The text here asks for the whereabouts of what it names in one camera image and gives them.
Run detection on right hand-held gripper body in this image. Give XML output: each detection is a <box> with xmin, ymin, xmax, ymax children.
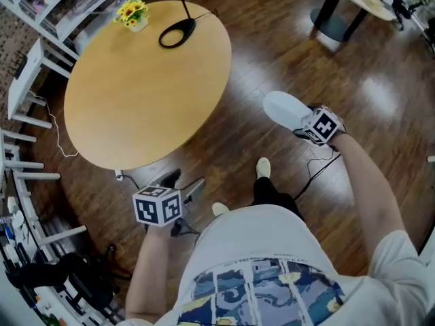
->
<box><xmin>301</xmin><ymin>105</ymin><xmax>347</xmax><ymax>146</ymax></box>

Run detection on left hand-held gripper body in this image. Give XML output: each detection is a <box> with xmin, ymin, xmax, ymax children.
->
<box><xmin>132</xmin><ymin>185</ymin><xmax>192</xmax><ymax>238</ymax></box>

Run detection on person's right forearm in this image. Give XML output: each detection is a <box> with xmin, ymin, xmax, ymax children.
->
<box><xmin>328</xmin><ymin>132</ymin><xmax>408</xmax><ymax>268</ymax></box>

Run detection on person's left forearm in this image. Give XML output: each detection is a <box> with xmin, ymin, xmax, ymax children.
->
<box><xmin>124</xmin><ymin>224</ymin><xmax>180</xmax><ymax>323</ymax></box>

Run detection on person's left cream shoe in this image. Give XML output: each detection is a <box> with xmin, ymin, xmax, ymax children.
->
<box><xmin>211</xmin><ymin>202</ymin><xmax>231</xmax><ymax>217</ymax></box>

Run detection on person's cream shoe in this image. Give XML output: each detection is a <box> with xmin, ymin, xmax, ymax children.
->
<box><xmin>256</xmin><ymin>156</ymin><xmax>272</xmax><ymax>180</ymax></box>
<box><xmin>211</xmin><ymin>202</ymin><xmax>231</xmax><ymax>217</ymax></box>

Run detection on person's right cream shoe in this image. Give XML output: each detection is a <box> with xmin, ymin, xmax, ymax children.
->
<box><xmin>256</xmin><ymin>156</ymin><xmax>272</xmax><ymax>180</ymax></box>

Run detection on person's black trousers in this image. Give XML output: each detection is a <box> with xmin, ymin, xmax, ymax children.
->
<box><xmin>252</xmin><ymin>177</ymin><xmax>305</xmax><ymax>221</ymax></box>

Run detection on person's white printed t-shirt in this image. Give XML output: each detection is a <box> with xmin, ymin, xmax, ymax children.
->
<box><xmin>117</xmin><ymin>204</ymin><xmax>435</xmax><ymax>326</ymax></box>

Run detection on round wooden table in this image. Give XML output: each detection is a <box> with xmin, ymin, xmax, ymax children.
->
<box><xmin>63</xmin><ymin>0</ymin><xmax>233</xmax><ymax>171</ymax></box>

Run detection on black office chair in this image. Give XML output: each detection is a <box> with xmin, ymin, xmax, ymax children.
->
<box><xmin>5</xmin><ymin>244</ymin><xmax>120</xmax><ymax>312</ymax></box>

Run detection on white small table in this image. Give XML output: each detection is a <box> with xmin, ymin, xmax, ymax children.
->
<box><xmin>0</xmin><ymin>129</ymin><xmax>62</xmax><ymax>183</ymax></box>
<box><xmin>7</xmin><ymin>37</ymin><xmax>75</xmax><ymax>129</ymax></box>

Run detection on black desk lamp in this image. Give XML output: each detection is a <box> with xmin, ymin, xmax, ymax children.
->
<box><xmin>158</xmin><ymin>0</ymin><xmax>219</xmax><ymax>50</ymax></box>

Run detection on sunflower pot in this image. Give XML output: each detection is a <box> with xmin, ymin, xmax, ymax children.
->
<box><xmin>113</xmin><ymin>0</ymin><xmax>151</xmax><ymax>33</ymax></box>

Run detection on white shelf unit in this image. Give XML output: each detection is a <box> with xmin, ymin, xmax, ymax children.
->
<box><xmin>0</xmin><ymin>0</ymin><xmax>127</xmax><ymax>60</ymax></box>

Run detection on black floor cable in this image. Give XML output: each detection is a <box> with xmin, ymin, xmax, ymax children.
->
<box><xmin>121</xmin><ymin>173</ymin><xmax>141</xmax><ymax>190</ymax></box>

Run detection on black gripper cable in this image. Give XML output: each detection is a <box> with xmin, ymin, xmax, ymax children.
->
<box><xmin>293</xmin><ymin>147</ymin><xmax>343</xmax><ymax>200</ymax></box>

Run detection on oval table with black pedestal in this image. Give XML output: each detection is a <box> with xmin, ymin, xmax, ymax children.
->
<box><xmin>310</xmin><ymin>0</ymin><xmax>399</xmax><ymax>44</ymax></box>

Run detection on white floor cable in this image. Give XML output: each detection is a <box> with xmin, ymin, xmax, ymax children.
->
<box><xmin>31</xmin><ymin>93</ymin><xmax>80</xmax><ymax>158</ymax></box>

